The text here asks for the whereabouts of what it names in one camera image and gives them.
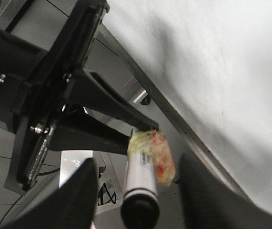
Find white whiteboard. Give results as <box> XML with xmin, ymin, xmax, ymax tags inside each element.
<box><xmin>104</xmin><ymin>0</ymin><xmax>272</xmax><ymax>213</ymax></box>

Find white black whiteboard marker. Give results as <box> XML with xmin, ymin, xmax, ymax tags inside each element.
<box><xmin>121</xmin><ymin>147</ymin><xmax>160</xmax><ymax>229</ymax></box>

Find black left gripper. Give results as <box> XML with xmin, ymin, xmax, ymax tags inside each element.
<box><xmin>0</xmin><ymin>0</ymin><xmax>159</xmax><ymax>191</ymax></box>

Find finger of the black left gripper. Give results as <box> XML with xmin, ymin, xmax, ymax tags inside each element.
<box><xmin>48</xmin><ymin>104</ymin><xmax>129</xmax><ymax>155</ymax></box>

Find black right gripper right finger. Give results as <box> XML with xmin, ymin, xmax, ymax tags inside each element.
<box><xmin>179</xmin><ymin>154</ymin><xmax>272</xmax><ymax>229</ymax></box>

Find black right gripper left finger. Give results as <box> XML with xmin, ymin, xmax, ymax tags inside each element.
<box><xmin>2</xmin><ymin>158</ymin><xmax>96</xmax><ymax>229</ymax></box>

